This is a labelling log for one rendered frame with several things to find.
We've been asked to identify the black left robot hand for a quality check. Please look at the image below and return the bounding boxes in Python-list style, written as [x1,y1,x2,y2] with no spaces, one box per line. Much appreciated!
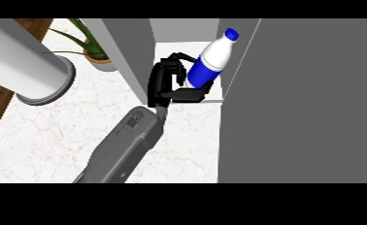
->
[147,51,216,109]

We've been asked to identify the blue and white water bottle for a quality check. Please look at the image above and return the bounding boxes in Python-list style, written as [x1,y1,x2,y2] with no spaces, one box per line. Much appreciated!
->
[185,27,242,89]

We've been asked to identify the grey open cabinet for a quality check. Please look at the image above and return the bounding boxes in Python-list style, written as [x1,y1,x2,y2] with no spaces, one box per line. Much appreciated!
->
[79,18,262,106]

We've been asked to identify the dark grey cabinet door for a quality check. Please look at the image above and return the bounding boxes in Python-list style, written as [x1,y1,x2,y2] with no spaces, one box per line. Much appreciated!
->
[216,18,367,184]

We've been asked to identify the terracotta plant pot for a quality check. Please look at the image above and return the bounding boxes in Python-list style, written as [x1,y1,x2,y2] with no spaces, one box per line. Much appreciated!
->
[82,48,116,66]

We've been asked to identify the green leafy plant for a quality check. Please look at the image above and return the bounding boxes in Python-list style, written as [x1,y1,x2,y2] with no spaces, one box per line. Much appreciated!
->
[46,18,110,60]

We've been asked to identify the white cylinder with grey rim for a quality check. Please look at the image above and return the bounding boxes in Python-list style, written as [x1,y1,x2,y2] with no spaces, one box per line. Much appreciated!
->
[0,18,77,107]

